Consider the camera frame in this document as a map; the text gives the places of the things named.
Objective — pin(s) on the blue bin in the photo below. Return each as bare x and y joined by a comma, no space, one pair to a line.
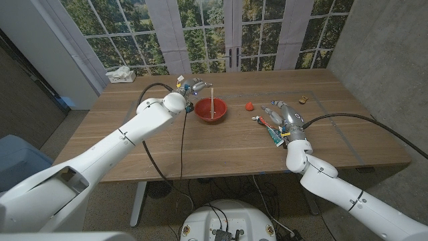
20,160

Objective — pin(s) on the white table leg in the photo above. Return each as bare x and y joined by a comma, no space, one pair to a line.
137,204

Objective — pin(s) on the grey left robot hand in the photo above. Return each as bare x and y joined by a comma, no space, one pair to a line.
194,85

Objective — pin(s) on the red bowl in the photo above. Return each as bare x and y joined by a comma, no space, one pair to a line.
220,108

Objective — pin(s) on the wooden toothbrush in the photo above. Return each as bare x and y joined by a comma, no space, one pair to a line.
212,103

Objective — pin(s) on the red toy strawberry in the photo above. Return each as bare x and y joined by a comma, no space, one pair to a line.
249,106

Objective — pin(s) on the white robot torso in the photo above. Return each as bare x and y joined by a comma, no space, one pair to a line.
227,217

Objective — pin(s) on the small yellow toy car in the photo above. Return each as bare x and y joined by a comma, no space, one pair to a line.
303,100

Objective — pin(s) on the round black fan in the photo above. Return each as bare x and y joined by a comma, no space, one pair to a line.
160,189

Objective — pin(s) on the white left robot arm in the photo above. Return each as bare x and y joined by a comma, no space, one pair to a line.
100,157

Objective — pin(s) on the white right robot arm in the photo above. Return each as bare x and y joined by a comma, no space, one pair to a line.
334,187

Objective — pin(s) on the printed window backdrop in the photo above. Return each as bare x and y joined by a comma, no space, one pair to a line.
200,40

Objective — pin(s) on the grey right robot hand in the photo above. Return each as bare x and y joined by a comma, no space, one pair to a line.
289,118

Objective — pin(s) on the toothpaste tube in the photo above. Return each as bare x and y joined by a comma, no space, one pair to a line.
272,132

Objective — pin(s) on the white power strip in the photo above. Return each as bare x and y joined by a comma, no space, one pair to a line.
123,79

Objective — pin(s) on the crumpled white tissue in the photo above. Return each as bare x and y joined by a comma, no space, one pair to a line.
120,71

